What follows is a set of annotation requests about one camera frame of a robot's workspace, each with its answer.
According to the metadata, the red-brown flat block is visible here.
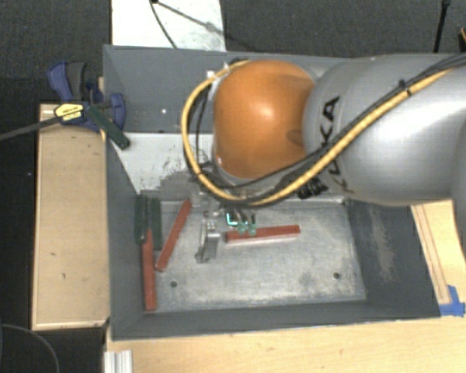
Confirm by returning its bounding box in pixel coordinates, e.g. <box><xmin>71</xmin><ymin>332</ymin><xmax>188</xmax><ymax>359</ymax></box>
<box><xmin>155</xmin><ymin>198</ymin><xmax>193</xmax><ymax>273</ymax></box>
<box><xmin>224</xmin><ymin>224</ymin><xmax>301</xmax><ymax>246</ymax></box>
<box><xmin>141</xmin><ymin>228</ymin><xmax>158</xmax><ymax>312</ymax></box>

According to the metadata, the grey metal bin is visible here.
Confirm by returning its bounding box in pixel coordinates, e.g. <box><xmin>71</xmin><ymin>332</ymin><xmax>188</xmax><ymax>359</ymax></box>
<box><xmin>102</xmin><ymin>44</ymin><xmax>442</xmax><ymax>341</ymax></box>

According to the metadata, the black cylinder on white bracket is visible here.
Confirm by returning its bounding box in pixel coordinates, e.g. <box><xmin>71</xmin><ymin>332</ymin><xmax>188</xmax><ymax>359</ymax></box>
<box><xmin>296</xmin><ymin>180</ymin><xmax>330</xmax><ymax>201</ymax></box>

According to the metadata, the dark green flat block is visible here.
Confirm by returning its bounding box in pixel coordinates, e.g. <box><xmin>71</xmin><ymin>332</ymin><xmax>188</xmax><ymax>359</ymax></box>
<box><xmin>134</xmin><ymin>194</ymin><xmax>149</xmax><ymax>245</ymax></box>
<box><xmin>148</xmin><ymin>197</ymin><xmax>164</xmax><ymax>249</ymax></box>

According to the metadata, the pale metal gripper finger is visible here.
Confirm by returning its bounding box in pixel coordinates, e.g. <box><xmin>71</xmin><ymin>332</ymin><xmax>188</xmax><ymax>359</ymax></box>
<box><xmin>194</xmin><ymin>220</ymin><xmax>208</xmax><ymax>264</ymax></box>
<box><xmin>204</xmin><ymin>221</ymin><xmax>221</xmax><ymax>263</ymax></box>

